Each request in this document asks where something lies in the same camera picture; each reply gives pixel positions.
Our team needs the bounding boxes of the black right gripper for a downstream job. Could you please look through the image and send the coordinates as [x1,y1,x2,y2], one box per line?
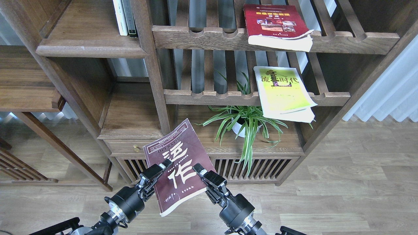
[193,163,256,229]

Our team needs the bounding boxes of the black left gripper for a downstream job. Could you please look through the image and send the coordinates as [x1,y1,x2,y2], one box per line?
[104,159,173,223]

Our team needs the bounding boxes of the maroon book white characters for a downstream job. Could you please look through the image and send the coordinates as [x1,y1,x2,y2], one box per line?
[142,119,215,217]

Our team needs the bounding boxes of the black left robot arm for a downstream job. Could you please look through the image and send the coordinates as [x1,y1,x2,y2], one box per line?
[33,159,172,235]

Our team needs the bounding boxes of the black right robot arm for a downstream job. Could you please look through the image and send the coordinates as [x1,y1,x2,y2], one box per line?
[193,163,266,235]

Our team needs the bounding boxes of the brass drawer knob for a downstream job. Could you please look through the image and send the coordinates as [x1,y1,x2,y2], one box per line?
[133,145,140,153]

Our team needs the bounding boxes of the white plant pot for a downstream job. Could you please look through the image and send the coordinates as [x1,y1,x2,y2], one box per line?
[231,118,262,137]

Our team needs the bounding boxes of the green spider plant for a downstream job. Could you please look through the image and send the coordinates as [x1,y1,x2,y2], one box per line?
[193,70,313,177]

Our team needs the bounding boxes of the yellow-green book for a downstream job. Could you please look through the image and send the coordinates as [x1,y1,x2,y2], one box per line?
[253,66,317,123]

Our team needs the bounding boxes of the dark wooden bookshelf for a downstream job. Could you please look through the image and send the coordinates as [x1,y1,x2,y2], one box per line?
[1,0,417,185]

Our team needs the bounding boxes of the dark green upright book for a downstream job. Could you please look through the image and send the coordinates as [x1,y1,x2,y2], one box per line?
[122,0,138,38]

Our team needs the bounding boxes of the red book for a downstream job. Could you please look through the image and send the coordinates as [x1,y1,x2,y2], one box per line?
[244,4,313,52]

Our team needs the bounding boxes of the white upright book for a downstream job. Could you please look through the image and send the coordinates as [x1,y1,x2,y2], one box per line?
[113,0,129,36]

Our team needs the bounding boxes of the white curtain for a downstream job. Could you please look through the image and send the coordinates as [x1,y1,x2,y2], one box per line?
[343,36,418,122]

